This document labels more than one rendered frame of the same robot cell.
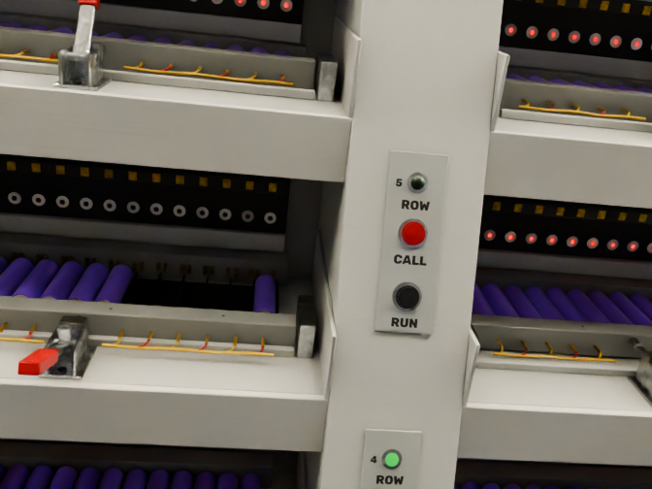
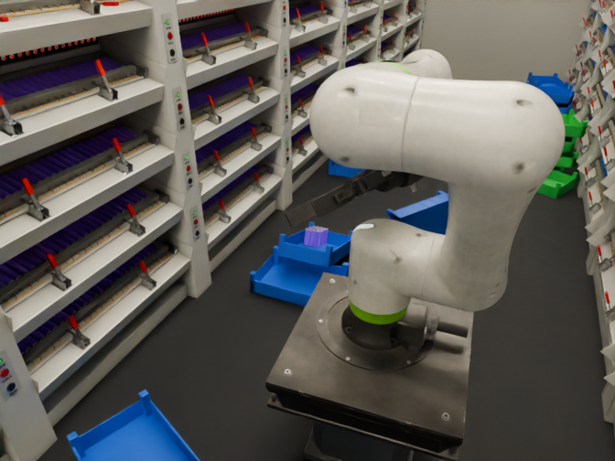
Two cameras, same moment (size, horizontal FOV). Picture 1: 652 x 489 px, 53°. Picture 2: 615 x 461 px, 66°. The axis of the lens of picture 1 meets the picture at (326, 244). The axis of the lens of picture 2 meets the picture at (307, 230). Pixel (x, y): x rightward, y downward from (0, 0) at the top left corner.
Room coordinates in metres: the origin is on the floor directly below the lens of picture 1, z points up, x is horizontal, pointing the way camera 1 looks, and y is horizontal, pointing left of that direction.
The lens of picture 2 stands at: (-0.54, 0.95, 1.07)
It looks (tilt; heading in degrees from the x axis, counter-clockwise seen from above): 31 degrees down; 299
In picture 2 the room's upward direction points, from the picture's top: straight up
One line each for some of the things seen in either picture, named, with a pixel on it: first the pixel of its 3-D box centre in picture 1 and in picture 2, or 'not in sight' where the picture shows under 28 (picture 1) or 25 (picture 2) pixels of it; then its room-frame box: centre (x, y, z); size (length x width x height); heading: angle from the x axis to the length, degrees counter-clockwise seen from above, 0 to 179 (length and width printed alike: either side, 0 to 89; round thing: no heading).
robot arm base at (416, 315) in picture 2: not in sight; (403, 321); (-0.34, 0.18, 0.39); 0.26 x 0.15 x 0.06; 8
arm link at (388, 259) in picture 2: not in sight; (387, 269); (-0.30, 0.19, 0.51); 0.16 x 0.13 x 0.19; 6
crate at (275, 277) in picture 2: not in sight; (300, 277); (0.16, -0.25, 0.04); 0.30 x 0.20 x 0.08; 6
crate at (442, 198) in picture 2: not in sight; (418, 225); (-0.12, -0.71, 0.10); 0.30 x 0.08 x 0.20; 63
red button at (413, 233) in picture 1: (412, 233); not in sight; (0.45, -0.06, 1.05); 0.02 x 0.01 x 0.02; 96
